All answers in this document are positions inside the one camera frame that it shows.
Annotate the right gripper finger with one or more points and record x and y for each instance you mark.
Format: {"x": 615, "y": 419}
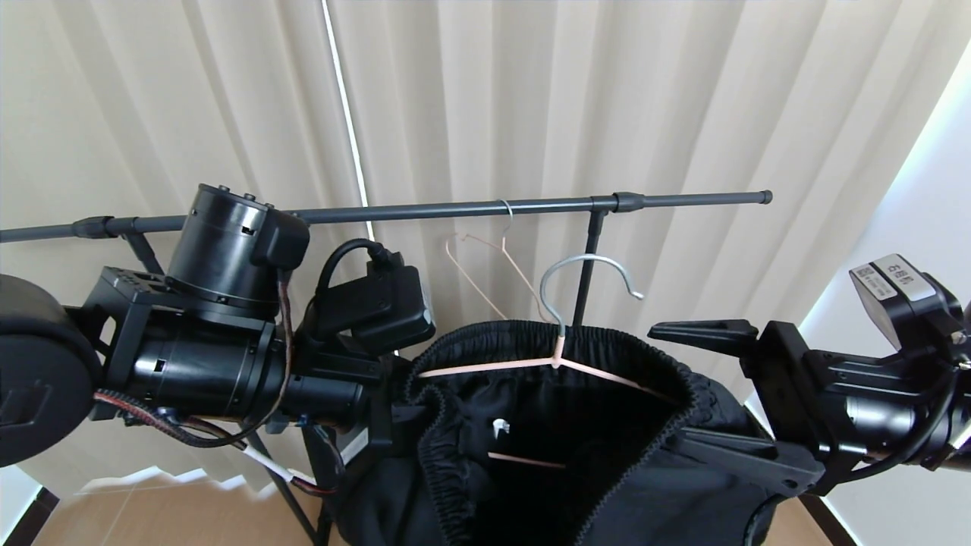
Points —
{"x": 705, "y": 335}
{"x": 766, "y": 462}

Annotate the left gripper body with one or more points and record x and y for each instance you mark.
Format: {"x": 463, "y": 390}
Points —
{"x": 334, "y": 402}

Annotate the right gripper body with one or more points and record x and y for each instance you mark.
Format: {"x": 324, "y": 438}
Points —
{"x": 850, "y": 402}

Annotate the black knitted garment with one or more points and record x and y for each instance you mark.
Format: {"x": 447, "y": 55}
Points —
{"x": 683, "y": 500}

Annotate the pink clothes hanger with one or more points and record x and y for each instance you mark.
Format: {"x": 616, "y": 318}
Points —
{"x": 504, "y": 250}
{"x": 557, "y": 353}

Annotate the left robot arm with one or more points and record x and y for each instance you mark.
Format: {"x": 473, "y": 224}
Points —
{"x": 220, "y": 250}

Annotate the black clothes rack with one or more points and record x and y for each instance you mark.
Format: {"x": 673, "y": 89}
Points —
{"x": 455, "y": 208}

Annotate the beige curtain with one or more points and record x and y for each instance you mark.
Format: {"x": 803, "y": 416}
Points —
{"x": 607, "y": 91}

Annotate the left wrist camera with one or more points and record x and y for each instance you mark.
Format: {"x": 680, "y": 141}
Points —
{"x": 379, "y": 311}

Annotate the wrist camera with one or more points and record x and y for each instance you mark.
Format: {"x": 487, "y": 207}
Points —
{"x": 903, "y": 303}
{"x": 379, "y": 311}

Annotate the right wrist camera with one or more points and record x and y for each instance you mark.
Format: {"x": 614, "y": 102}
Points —
{"x": 903, "y": 303}

